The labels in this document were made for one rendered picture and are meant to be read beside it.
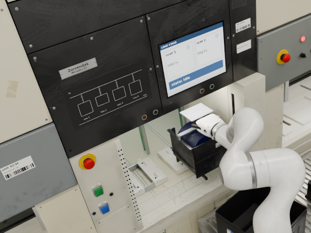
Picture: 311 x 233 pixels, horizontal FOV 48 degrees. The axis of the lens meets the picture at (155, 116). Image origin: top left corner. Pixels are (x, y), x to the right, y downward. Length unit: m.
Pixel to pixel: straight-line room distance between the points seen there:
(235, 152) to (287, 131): 1.16
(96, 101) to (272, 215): 0.66
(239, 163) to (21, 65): 0.68
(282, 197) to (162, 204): 0.86
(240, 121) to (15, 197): 0.78
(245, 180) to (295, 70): 0.93
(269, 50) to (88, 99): 0.82
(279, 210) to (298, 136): 1.14
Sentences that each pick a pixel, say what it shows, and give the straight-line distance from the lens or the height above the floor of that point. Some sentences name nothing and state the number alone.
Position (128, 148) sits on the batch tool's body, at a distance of 2.14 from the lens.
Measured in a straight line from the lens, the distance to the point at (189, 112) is 1.62.
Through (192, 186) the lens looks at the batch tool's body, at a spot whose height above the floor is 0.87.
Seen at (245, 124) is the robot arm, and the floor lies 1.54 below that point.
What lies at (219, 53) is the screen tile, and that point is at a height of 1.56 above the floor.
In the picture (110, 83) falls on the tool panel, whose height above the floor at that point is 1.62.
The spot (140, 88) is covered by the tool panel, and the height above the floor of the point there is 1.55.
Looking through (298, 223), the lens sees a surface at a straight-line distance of 1.64.
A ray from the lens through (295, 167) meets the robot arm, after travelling 1.00.
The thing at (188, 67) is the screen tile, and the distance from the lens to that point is 1.37.
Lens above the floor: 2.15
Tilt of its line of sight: 33 degrees down
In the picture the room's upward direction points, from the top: 11 degrees counter-clockwise
